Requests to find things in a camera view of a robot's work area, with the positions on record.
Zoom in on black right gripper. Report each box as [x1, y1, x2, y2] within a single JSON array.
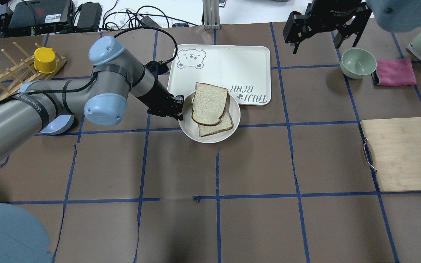
[[283, 0, 372, 54]]

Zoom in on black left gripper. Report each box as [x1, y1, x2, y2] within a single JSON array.
[[147, 93, 185, 121]]

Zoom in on cream round plate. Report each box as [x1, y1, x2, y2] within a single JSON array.
[[178, 92, 241, 144]]

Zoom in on bread slice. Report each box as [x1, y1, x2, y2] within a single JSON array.
[[198, 109, 234, 137], [191, 82, 229, 126]]

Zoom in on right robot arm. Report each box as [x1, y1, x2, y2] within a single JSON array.
[[282, 0, 421, 54]]

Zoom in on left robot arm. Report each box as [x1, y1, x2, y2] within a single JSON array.
[[0, 35, 184, 263]]

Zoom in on bread slice on plate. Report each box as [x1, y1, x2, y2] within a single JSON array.
[[198, 109, 234, 137]]

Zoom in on green bowl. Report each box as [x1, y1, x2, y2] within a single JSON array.
[[340, 48, 377, 79]]

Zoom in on cream bear tray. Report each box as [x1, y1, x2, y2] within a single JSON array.
[[167, 44, 271, 106]]

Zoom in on pink cloth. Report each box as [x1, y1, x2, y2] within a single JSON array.
[[371, 58, 417, 87]]

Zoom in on blue bowl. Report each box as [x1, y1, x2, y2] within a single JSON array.
[[40, 115, 75, 135]]

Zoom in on wooden cutting board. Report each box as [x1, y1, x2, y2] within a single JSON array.
[[360, 118, 421, 193]]

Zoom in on wooden rack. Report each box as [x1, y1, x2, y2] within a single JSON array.
[[0, 41, 67, 101]]

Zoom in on yellow cup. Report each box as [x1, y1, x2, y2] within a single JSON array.
[[34, 47, 57, 74]]

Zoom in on aluminium post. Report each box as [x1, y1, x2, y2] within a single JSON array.
[[202, 0, 221, 30]]

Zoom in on black cables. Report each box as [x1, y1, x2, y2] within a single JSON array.
[[75, 0, 200, 31]]

